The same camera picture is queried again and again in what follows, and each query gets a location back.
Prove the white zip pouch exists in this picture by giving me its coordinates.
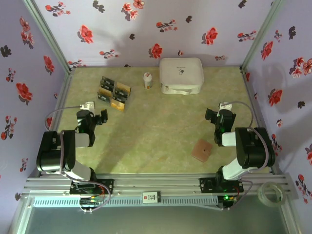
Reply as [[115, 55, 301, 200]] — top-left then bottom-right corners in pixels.
[[159, 57, 205, 96]]

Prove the aluminium mounting rail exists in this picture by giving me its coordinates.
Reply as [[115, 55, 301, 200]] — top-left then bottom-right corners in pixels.
[[20, 172, 299, 200]]

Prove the aluminium corner post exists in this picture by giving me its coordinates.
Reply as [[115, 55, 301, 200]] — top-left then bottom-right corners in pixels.
[[239, 0, 286, 73], [22, 0, 77, 74]]

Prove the left arm grey cable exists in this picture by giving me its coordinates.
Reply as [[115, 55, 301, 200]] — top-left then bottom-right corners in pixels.
[[44, 104, 112, 214]]

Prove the red white label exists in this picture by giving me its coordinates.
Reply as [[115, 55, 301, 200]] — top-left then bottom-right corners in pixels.
[[142, 191, 162, 204]]

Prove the clear tape roll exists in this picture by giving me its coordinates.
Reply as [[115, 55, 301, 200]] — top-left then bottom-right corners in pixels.
[[257, 181, 286, 208]]

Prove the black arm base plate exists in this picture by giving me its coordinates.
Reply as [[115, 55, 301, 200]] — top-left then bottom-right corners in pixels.
[[199, 177, 244, 195], [69, 178, 115, 195]]

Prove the white pill bottle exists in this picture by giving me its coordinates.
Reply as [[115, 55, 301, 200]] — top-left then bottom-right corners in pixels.
[[143, 72, 154, 90]]

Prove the aluminium frame leg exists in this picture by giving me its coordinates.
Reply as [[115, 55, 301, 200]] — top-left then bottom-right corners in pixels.
[[8, 198, 35, 234], [279, 198, 307, 234]]

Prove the white slotted cable duct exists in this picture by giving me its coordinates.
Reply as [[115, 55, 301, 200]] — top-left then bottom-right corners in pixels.
[[32, 195, 219, 208]]

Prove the aluminium side rail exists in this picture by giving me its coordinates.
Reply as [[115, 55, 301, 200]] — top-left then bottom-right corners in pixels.
[[240, 66, 280, 176], [38, 67, 77, 177]]

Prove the small controller board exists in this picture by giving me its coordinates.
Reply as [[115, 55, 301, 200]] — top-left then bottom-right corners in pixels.
[[222, 194, 239, 203], [79, 195, 103, 206]]

